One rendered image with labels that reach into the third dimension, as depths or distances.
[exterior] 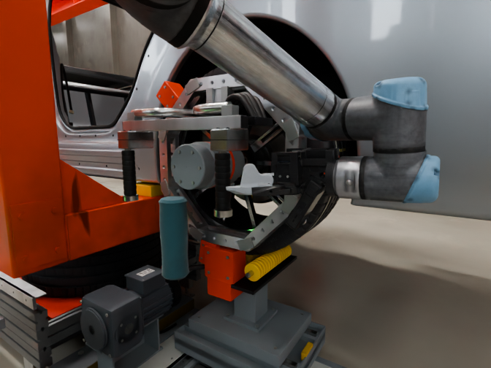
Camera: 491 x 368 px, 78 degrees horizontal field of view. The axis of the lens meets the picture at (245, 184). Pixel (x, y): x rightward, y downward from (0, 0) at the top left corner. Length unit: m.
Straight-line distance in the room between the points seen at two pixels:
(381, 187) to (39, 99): 0.97
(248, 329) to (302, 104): 0.93
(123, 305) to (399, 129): 0.93
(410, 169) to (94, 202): 1.02
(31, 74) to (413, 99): 0.99
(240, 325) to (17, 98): 1.04
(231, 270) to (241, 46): 0.74
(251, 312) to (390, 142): 0.91
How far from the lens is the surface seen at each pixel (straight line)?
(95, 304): 1.16
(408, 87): 0.51
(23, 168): 1.09
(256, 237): 0.93
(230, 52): 0.44
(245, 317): 1.28
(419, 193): 0.52
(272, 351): 1.16
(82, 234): 1.20
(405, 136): 0.51
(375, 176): 0.52
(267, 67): 0.46
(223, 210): 0.70
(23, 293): 1.38
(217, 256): 1.03
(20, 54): 1.12
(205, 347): 1.28
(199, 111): 0.77
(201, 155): 0.82
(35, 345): 1.41
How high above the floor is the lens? 0.93
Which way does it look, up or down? 8 degrees down
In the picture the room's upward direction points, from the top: straight up
